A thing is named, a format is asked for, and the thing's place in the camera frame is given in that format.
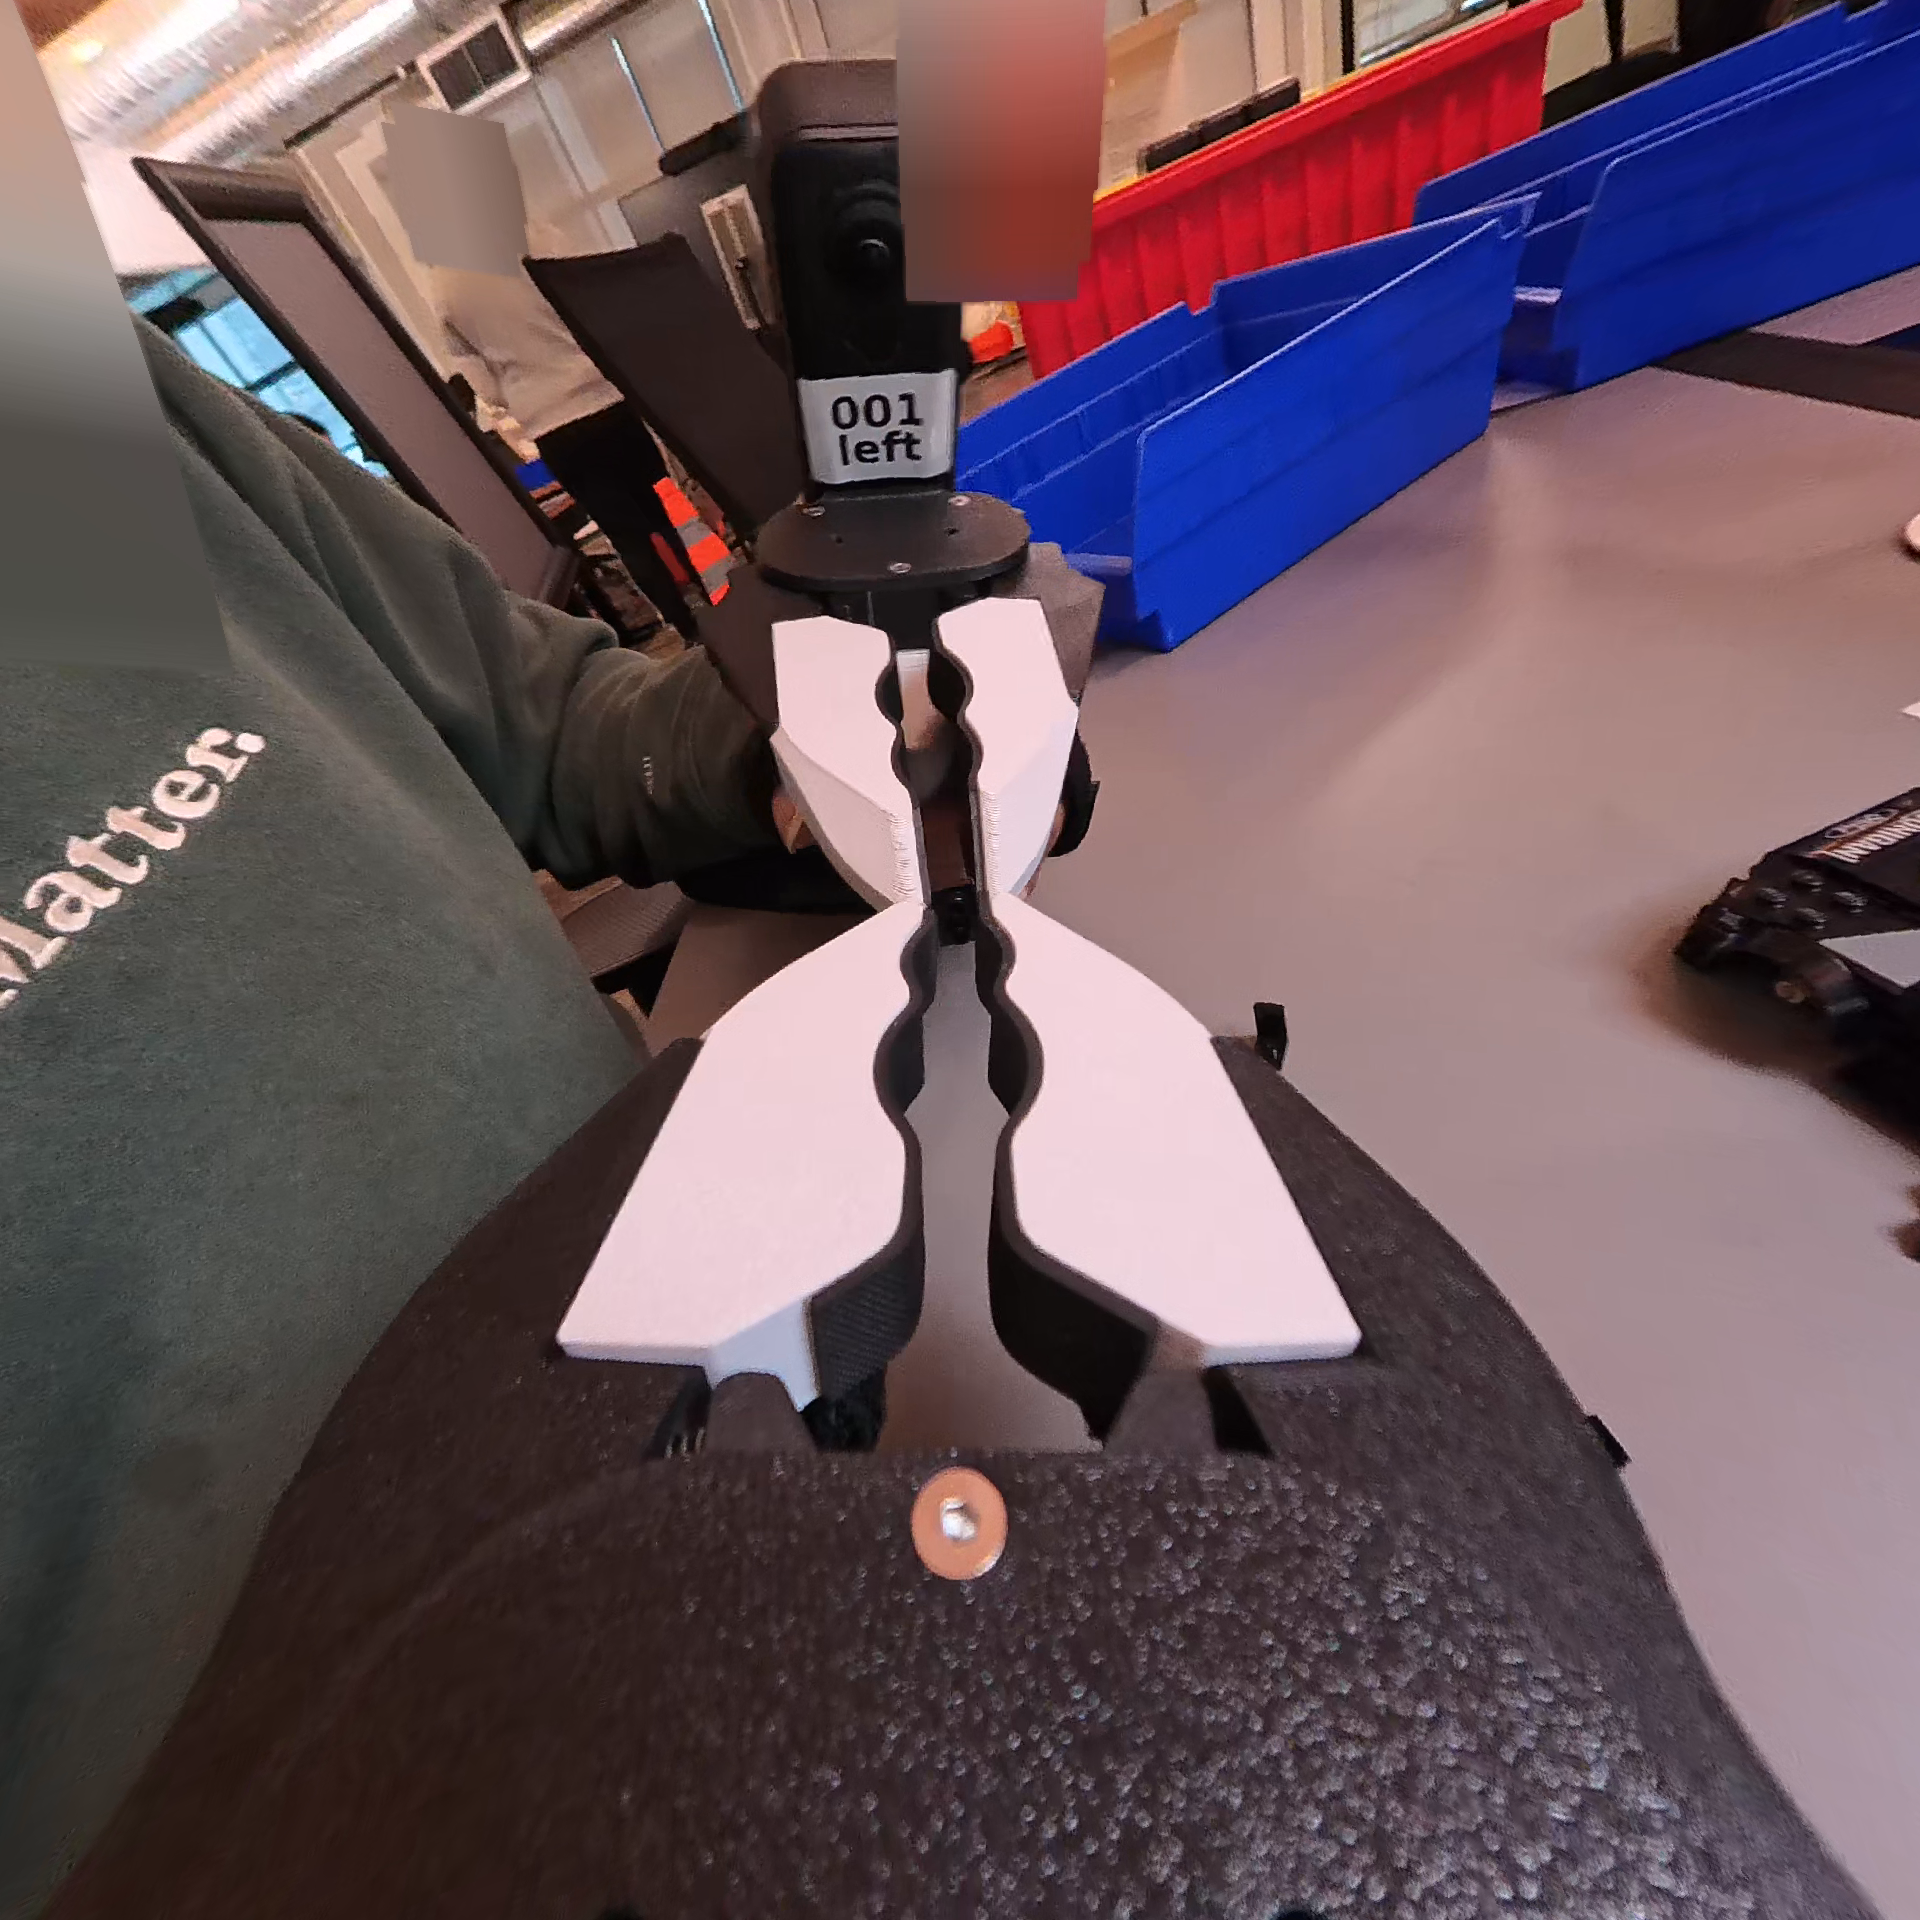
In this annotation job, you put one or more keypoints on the orange striped object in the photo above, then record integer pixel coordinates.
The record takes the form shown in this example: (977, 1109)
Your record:
(697, 540)

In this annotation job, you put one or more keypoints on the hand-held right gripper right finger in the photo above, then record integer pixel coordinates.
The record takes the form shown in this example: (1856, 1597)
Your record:
(1187, 1188)

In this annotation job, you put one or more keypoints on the black lego car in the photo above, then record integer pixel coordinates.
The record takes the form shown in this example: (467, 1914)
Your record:
(1832, 932)

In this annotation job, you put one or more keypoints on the small black lego piece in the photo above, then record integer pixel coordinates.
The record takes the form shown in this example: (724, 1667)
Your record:
(955, 908)

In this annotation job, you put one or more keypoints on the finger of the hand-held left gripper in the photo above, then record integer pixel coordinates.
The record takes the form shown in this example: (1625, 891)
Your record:
(842, 737)
(1027, 737)

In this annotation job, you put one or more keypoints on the person's left hand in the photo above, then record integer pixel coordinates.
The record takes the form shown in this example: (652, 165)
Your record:
(787, 817)

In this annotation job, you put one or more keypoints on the red storage bin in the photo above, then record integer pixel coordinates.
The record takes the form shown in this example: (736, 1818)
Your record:
(1291, 195)

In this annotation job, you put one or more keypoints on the long black lego piece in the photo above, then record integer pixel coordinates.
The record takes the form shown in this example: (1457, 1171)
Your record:
(1274, 1035)

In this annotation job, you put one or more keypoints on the blue storage bin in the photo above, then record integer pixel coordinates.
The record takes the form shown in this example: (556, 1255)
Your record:
(1739, 212)
(1291, 452)

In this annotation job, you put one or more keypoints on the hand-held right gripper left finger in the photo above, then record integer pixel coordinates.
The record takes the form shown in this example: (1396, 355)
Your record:
(751, 1188)

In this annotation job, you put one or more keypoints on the black framed display board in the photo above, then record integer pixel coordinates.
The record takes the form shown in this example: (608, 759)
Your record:
(361, 363)
(674, 363)

